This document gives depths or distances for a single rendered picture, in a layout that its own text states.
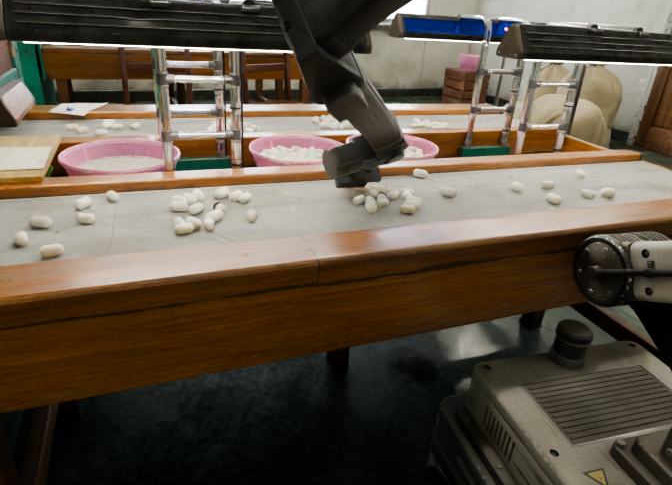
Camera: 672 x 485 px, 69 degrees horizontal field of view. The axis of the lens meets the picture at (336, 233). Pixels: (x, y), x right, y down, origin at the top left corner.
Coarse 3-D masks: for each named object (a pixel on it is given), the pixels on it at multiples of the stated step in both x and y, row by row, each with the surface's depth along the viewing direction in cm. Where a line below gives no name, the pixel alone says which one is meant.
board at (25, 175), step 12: (0, 144) 113; (12, 144) 114; (24, 144) 115; (36, 144) 115; (48, 144) 116; (48, 156) 108; (0, 180) 94; (12, 180) 95; (24, 180) 96; (36, 180) 97
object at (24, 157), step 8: (0, 152) 108; (8, 152) 108; (16, 152) 108; (24, 152) 109; (32, 152) 109; (40, 152) 109; (48, 152) 110; (0, 160) 103; (8, 160) 103; (16, 160) 103; (24, 160) 104; (32, 160) 104; (40, 160) 104; (0, 168) 98; (8, 168) 99; (16, 168) 99; (24, 168) 99; (32, 168) 100; (40, 168) 100
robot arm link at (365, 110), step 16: (368, 80) 63; (336, 96) 51; (352, 96) 52; (368, 96) 62; (336, 112) 55; (352, 112) 57; (368, 112) 68; (384, 112) 72; (368, 128) 75; (384, 128) 78; (400, 128) 89; (384, 144) 84; (400, 144) 87
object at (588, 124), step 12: (552, 96) 379; (564, 96) 381; (540, 108) 373; (552, 108) 365; (588, 108) 361; (540, 120) 368; (552, 120) 363; (576, 120) 354; (588, 120) 356; (600, 120) 362; (576, 132) 356; (588, 132) 361; (600, 132) 369; (600, 144) 373
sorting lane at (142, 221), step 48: (144, 192) 102; (288, 192) 108; (336, 192) 110; (432, 192) 114; (480, 192) 117; (528, 192) 119; (576, 192) 121; (624, 192) 124; (0, 240) 79; (48, 240) 80; (96, 240) 82; (144, 240) 83; (192, 240) 84; (240, 240) 85
